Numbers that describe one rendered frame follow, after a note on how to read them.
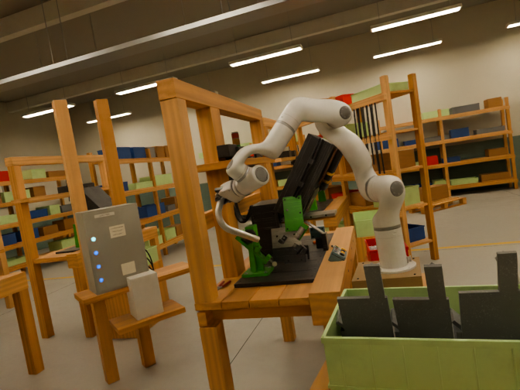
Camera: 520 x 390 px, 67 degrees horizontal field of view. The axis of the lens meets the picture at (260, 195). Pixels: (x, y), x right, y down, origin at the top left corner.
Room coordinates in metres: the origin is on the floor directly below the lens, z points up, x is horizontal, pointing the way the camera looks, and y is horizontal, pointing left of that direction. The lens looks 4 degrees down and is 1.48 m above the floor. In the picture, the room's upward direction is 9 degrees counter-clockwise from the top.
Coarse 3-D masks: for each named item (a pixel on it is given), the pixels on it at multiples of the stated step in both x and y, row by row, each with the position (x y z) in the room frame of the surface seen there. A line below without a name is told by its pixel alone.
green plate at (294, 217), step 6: (282, 198) 2.36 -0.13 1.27; (288, 198) 2.35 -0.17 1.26; (294, 198) 2.34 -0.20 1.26; (300, 198) 2.33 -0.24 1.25; (288, 204) 2.34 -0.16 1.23; (294, 204) 2.33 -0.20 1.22; (300, 204) 2.32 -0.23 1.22; (288, 210) 2.34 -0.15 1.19; (294, 210) 2.32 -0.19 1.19; (300, 210) 2.31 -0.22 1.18; (288, 216) 2.33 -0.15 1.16; (294, 216) 2.32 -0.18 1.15; (300, 216) 2.31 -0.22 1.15; (288, 222) 2.32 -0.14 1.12; (294, 222) 2.31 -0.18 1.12; (300, 222) 2.30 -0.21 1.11; (288, 228) 2.31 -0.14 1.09; (294, 228) 2.30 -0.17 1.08
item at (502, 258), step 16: (496, 256) 1.03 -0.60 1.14; (512, 256) 0.99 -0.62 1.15; (512, 272) 1.00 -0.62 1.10; (512, 288) 1.01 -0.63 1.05; (464, 304) 1.06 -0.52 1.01; (480, 304) 1.05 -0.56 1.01; (496, 304) 1.04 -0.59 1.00; (512, 304) 1.03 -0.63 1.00; (464, 320) 1.08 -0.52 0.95; (480, 320) 1.07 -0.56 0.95; (496, 320) 1.05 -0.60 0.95; (512, 320) 1.04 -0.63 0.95; (464, 336) 1.09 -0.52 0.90; (480, 336) 1.08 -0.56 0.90; (496, 336) 1.07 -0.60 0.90; (512, 336) 1.05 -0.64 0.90
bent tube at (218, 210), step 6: (222, 198) 1.75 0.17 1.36; (222, 204) 1.74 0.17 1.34; (216, 210) 1.72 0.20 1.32; (216, 216) 1.71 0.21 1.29; (222, 222) 1.70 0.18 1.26; (222, 228) 1.71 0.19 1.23; (228, 228) 1.71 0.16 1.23; (234, 228) 1.73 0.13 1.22; (234, 234) 1.73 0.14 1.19; (240, 234) 1.74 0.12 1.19; (246, 234) 1.75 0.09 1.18; (252, 234) 1.77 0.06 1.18; (252, 240) 1.77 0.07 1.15; (258, 240) 1.78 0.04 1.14
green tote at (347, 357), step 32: (384, 288) 1.42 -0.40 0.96; (416, 288) 1.37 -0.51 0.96; (448, 288) 1.33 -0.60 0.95; (480, 288) 1.30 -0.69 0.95; (352, 352) 1.07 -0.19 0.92; (384, 352) 1.04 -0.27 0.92; (416, 352) 1.01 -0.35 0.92; (448, 352) 0.98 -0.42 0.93; (480, 352) 0.95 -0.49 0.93; (512, 352) 0.92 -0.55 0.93; (352, 384) 1.08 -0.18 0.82; (384, 384) 1.04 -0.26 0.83; (416, 384) 1.01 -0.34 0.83; (448, 384) 0.98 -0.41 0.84; (480, 384) 0.95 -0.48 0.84; (512, 384) 0.92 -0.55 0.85
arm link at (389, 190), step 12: (372, 180) 1.72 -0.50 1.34; (384, 180) 1.65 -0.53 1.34; (396, 180) 1.63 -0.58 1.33; (372, 192) 1.70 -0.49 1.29; (384, 192) 1.63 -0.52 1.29; (396, 192) 1.62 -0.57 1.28; (384, 204) 1.65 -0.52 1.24; (396, 204) 1.66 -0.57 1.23; (384, 216) 1.68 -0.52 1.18; (396, 216) 1.69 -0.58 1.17; (384, 228) 1.69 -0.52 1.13
